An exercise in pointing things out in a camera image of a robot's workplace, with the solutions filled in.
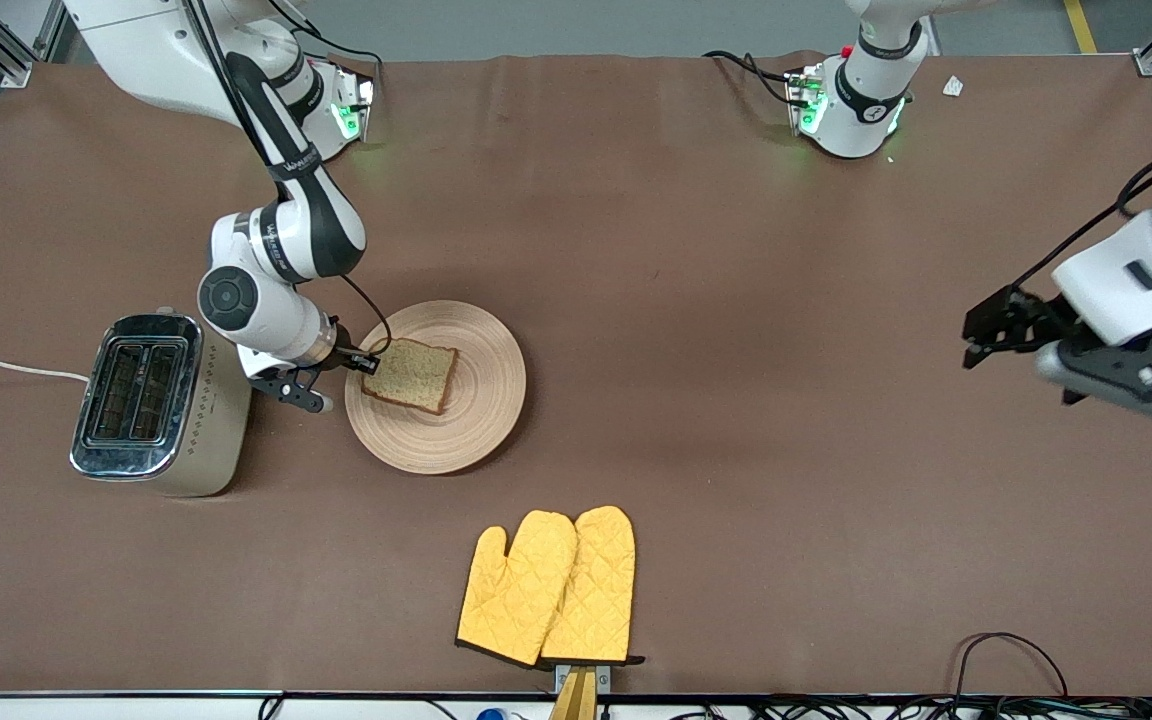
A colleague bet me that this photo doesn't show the slice of brown bread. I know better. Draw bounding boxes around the slice of brown bread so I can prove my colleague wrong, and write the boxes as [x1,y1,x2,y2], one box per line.
[361,338,459,416]

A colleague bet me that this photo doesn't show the black looped cable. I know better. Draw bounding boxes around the black looped cable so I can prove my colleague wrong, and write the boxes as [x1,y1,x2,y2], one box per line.
[954,632,1070,699]

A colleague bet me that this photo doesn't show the black right arm base cable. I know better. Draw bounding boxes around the black right arm base cable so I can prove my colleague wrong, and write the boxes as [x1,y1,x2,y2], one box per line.
[271,0,384,71]

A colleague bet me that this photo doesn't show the white toaster power cord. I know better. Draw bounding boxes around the white toaster power cord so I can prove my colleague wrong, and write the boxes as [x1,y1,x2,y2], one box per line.
[0,357,90,384]

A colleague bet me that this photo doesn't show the yellow quilted oven mitt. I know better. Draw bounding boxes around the yellow quilted oven mitt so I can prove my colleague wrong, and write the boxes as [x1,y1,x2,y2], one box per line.
[539,505,647,667]

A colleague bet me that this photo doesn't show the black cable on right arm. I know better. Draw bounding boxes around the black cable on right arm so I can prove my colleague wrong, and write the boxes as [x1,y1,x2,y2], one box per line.
[191,0,395,356]

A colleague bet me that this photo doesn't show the black arm base cable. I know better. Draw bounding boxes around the black arm base cable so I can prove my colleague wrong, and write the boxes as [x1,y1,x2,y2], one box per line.
[702,49,799,107]
[271,0,384,71]

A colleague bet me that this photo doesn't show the aluminium bracket with yellow strap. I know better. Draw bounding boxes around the aluminium bracket with yellow strap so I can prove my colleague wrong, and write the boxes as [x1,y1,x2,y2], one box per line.
[549,663,613,720]

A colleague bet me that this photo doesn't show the silver two-slot toaster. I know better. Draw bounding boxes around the silver two-slot toaster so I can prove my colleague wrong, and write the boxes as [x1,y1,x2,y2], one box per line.
[69,312,253,498]

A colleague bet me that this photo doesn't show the yellow oven mitt with thumb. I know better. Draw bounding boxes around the yellow oven mitt with thumb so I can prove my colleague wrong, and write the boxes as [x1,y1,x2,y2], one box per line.
[456,510,579,668]

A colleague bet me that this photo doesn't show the black left arm base cable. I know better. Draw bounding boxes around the black left arm base cable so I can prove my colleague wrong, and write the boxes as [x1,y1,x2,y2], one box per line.
[702,49,799,107]

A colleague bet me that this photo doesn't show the black cable tangle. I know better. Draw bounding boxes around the black cable tangle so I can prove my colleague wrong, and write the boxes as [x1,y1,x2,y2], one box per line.
[636,694,1152,720]

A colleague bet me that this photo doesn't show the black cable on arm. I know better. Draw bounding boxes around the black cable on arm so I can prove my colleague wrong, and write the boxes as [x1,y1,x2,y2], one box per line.
[191,0,395,356]
[1009,148,1152,293]

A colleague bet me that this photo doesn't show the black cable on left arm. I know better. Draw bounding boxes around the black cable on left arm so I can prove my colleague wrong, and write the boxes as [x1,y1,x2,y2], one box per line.
[1009,148,1152,293]

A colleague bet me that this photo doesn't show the round wooden plate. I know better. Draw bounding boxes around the round wooden plate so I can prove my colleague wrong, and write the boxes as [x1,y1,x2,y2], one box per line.
[344,300,527,476]

